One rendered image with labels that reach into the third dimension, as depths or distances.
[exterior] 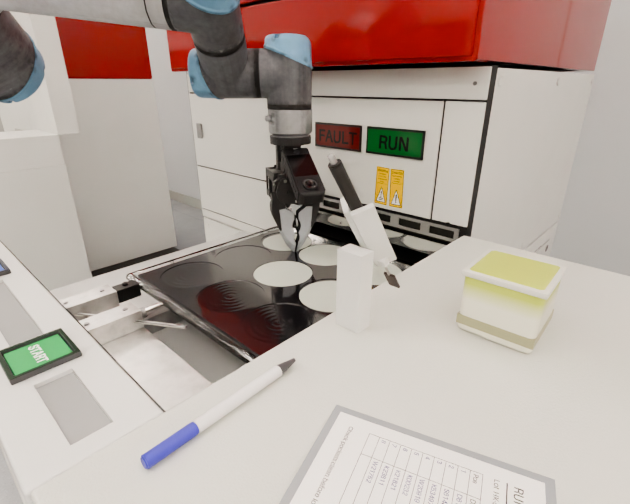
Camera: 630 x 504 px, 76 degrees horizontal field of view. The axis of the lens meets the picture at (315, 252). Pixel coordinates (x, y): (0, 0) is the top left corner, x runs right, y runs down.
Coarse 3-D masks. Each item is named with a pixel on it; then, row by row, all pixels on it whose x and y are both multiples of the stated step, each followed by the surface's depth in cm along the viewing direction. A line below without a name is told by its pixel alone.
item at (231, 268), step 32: (224, 256) 75; (256, 256) 75; (288, 256) 74; (160, 288) 63; (192, 288) 63; (224, 288) 63; (256, 288) 63; (288, 288) 63; (224, 320) 54; (256, 320) 54; (288, 320) 54; (256, 352) 48
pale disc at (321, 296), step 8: (304, 288) 63; (312, 288) 63; (320, 288) 63; (328, 288) 63; (336, 288) 63; (304, 296) 60; (312, 296) 60; (320, 296) 60; (328, 296) 60; (304, 304) 58; (312, 304) 58; (320, 304) 58; (328, 304) 58
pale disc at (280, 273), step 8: (264, 264) 71; (272, 264) 71; (280, 264) 71; (288, 264) 71; (296, 264) 71; (304, 264) 71; (256, 272) 68; (264, 272) 68; (272, 272) 68; (280, 272) 68; (288, 272) 68; (296, 272) 68; (304, 272) 68; (264, 280) 65; (272, 280) 65; (280, 280) 65; (288, 280) 65; (296, 280) 65; (304, 280) 65
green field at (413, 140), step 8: (368, 136) 74; (376, 136) 73; (384, 136) 71; (392, 136) 70; (400, 136) 69; (408, 136) 68; (416, 136) 67; (368, 144) 74; (376, 144) 73; (384, 144) 72; (392, 144) 71; (400, 144) 70; (408, 144) 69; (416, 144) 68; (384, 152) 72; (392, 152) 71; (400, 152) 70; (408, 152) 69; (416, 152) 68
